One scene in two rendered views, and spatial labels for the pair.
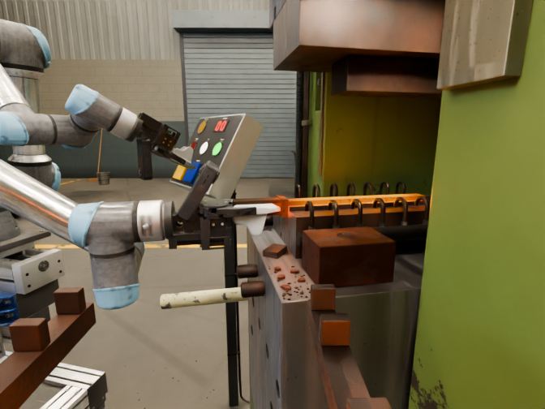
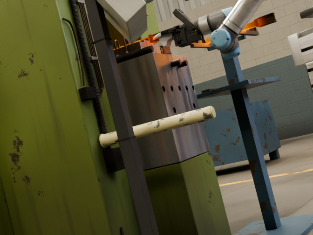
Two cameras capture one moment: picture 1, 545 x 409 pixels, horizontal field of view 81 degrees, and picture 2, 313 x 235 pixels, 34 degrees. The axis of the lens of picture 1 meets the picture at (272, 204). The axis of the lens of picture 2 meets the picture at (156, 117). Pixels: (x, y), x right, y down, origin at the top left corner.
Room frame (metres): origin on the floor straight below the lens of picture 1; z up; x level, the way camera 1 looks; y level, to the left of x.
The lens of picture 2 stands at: (2.42, 1.20, 0.58)
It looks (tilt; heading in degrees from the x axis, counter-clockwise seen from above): 2 degrees up; 216
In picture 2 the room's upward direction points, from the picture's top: 14 degrees counter-clockwise
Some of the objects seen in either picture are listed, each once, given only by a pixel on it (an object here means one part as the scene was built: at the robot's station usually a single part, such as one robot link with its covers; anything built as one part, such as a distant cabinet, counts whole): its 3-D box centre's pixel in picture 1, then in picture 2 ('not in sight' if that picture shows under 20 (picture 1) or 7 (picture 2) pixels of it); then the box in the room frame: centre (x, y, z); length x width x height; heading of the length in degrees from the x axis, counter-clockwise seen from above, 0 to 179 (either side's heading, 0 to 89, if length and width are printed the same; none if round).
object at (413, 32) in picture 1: (388, 39); not in sight; (0.68, -0.23, 1.32); 0.42 x 0.20 x 0.10; 102
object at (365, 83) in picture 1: (409, 79); not in sight; (0.66, -0.27, 1.24); 0.30 x 0.07 x 0.06; 102
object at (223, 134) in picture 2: not in sight; (219, 142); (-3.06, -1.92, 0.36); 1.21 x 0.81 x 0.72; 97
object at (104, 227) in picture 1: (109, 225); (223, 20); (0.55, 0.29, 0.98); 0.11 x 0.08 x 0.09; 102
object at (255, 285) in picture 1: (252, 289); (182, 63); (0.51, 0.03, 0.87); 0.04 x 0.03 x 0.03; 102
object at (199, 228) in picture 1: (199, 222); (187, 33); (0.58, 0.14, 0.97); 0.12 x 0.08 x 0.09; 102
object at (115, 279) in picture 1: (117, 271); (227, 43); (0.56, 0.30, 0.88); 0.11 x 0.08 x 0.11; 17
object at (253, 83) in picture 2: not in sight; (237, 87); (0.10, 0.06, 0.73); 0.40 x 0.30 x 0.02; 2
